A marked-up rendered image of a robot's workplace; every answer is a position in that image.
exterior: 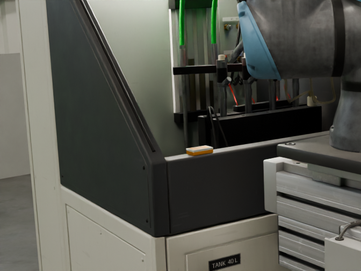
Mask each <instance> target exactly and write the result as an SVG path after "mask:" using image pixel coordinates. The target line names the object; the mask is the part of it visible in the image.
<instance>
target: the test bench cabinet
mask: <svg viewBox="0 0 361 271"><path fill-rule="evenodd" d="M61 199H62V213H63V226H64V239H65V247H66V259H67V271H167V268H166V257H165V238H164V237H167V236H171V235H175V234H180V233H184V232H189V231H193V230H198V229H203V228H206V227H210V226H214V225H219V224H224V223H229V222H233V221H236V220H241V219H246V218H250V217H254V216H259V215H264V214H267V213H271V212H266V213H262V214H259V215H254V216H249V217H245V218H240V219H236V220H231V221H228V222H223V223H218V224H214V225H209V226H205V227H200V228H197V229H193V230H188V231H183V232H178V233H174V234H171V233H170V234H169V235H165V236H161V237H153V236H152V235H150V234H149V233H147V232H145V231H143V230H141V229H140V228H138V227H136V226H134V225H132V224H131V223H129V222H127V221H125V220H123V219H122V218H120V217H118V216H116V215H115V214H113V213H111V212H109V211H107V210H106V209H104V208H102V207H101V206H99V205H97V204H95V203H94V202H92V201H90V200H88V199H86V198H85V197H83V196H81V195H79V194H77V193H76V192H74V191H72V190H70V189H68V188H67V187H65V186H61Z"/></svg>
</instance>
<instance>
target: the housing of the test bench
mask: <svg viewBox="0 0 361 271"><path fill-rule="evenodd" d="M16 12H17V24H18V36H19V48H20V60H21V72H22V79H23V91H24V103H25V114H26V127H27V138H28V151H29V157H30V170H31V182H32V194H33V206H34V217H35V230H36V236H37V249H38V260H39V271H67V259H66V247H65V239H64V226H63V213H62V199H61V186H62V185H61V183H60V170H59V156H58V149H57V136H56V123H55V110H54V96H53V83H52V70H51V62H50V49H49V36H48V23H47V10H46V0H16Z"/></svg>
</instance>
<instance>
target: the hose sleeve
mask: <svg viewBox="0 0 361 271"><path fill-rule="evenodd" d="M243 50H244V47H243V41H242V40H241V42H240V43H239V44H238V46H237V47H236V48H235V49H234V50H233V52H232V54H231V57H232V58H233V59H237V58H238V56H239V55H240V54H241V53H242V51H243Z"/></svg>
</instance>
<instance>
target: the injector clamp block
mask: <svg viewBox="0 0 361 271"><path fill-rule="evenodd" d="M216 115H217V117H218V119H219V122H220V124H221V127H222V130H223V132H224V135H225V137H226V140H227V143H228V146H229V147H232V146H238V145H244V144H250V143H255V142H261V141H268V140H274V139H281V138H287V137H293V136H300V135H304V134H311V133H317V132H322V106H319V105H316V106H308V105H307V104H304V103H299V106H298V107H293V105H286V106H278V107H276V110H270V108H265V109H258V110H252V113H247V114H246V112H245V111H242V112H235V111H232V112H227V117H220V113H217V114H216ZM212 118H213V123H214V129H215V135H216V142H217V147H218V148H225V147H227V146H226V144H225V141H224V138H223V136H222V133H221V130H220V128H219V125H218V122H217V120H216V117H215V115H214V114H212ZM198 138H199V146H205V145H206V146H210V147H213V149H215V141H214V134H213V129H210V127H209V125H208V123H207V115H203V116H198Z"/></svg>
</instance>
